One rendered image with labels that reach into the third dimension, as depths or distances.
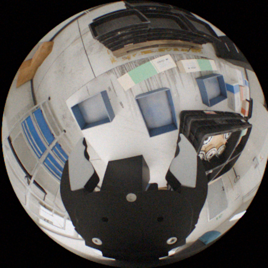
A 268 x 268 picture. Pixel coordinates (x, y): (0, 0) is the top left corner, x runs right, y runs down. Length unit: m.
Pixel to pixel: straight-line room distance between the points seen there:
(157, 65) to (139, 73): 0.08
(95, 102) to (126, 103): 0.17
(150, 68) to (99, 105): 0.30
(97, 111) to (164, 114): 0.35
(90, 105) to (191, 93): 0.53
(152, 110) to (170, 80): 0.18
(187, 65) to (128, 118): 0.39
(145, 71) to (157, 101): 0.16
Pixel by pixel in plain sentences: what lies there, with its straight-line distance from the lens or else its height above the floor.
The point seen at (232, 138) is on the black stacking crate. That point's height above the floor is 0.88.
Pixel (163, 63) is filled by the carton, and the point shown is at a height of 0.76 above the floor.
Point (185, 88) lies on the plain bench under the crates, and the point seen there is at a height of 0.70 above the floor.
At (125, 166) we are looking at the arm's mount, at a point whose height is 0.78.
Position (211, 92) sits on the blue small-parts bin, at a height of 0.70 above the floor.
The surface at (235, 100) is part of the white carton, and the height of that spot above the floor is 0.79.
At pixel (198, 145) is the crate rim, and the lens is 0.34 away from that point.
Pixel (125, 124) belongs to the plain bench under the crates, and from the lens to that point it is 0.48.
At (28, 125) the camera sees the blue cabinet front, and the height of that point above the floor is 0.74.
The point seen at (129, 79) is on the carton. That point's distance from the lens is 0.36.
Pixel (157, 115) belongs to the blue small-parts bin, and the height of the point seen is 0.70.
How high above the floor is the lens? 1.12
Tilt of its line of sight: 55 degrees down
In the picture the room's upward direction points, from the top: 175 degrees counter-clockwise
